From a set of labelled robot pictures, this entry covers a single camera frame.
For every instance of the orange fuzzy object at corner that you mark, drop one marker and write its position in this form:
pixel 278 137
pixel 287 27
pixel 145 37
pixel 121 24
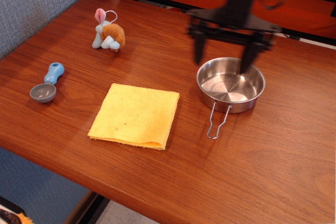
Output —
pixel 11 217

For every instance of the folded yellow cloth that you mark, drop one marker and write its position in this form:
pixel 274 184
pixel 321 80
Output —
pixel 135 116

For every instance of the stainless steel pan with handle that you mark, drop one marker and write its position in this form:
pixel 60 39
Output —
pixel 223 89

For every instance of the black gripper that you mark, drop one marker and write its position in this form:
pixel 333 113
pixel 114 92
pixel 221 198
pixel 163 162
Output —
pixel 233 23

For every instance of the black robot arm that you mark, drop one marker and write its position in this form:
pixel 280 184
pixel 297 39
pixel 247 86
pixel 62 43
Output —
pixel 233 23

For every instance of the blue and grey measuring scoop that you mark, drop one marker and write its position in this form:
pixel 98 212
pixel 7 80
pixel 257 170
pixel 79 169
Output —
pixel 46 92

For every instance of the plush bunny toy with carrot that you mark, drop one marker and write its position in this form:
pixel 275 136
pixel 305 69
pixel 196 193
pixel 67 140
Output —
pixel 109 35

